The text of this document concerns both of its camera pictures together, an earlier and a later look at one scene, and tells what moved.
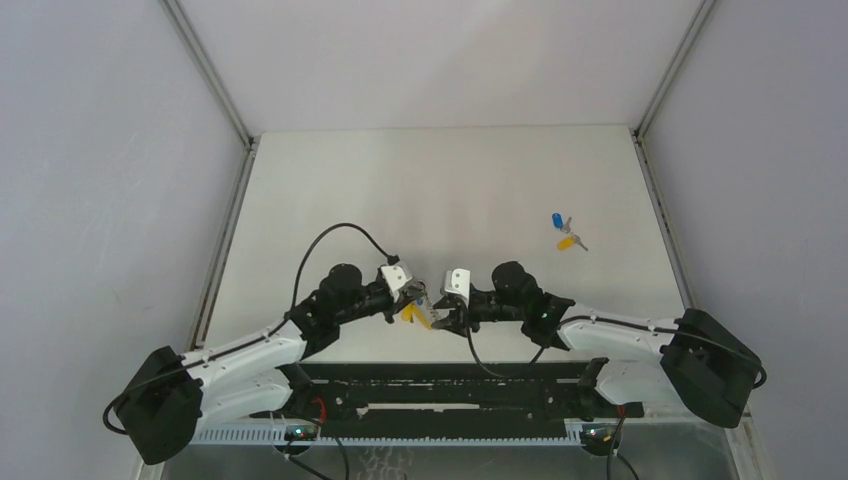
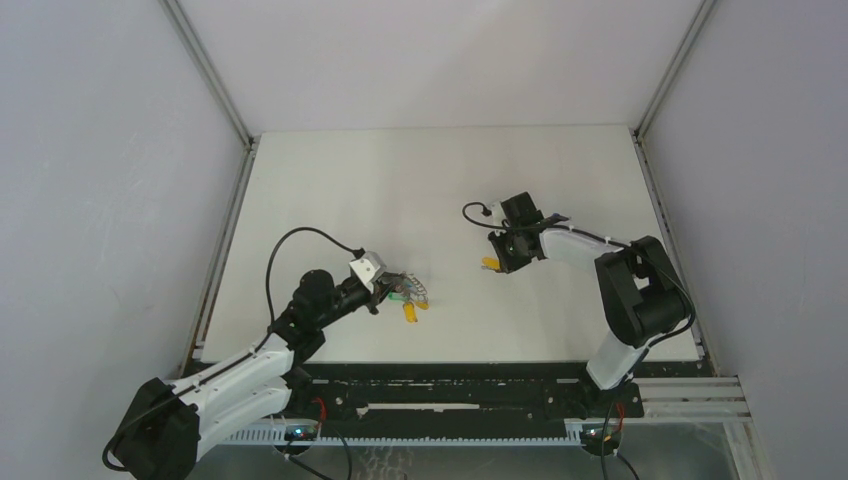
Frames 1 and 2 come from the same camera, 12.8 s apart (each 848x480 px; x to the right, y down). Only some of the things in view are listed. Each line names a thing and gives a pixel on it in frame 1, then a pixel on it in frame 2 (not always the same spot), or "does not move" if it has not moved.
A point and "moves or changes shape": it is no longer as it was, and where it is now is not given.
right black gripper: [455, 324] → [508, 264]
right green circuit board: [600, 438] does not move
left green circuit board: [301, 433] does not move
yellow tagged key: [569, 241] moves or changes shape
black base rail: [454, 396] does not move
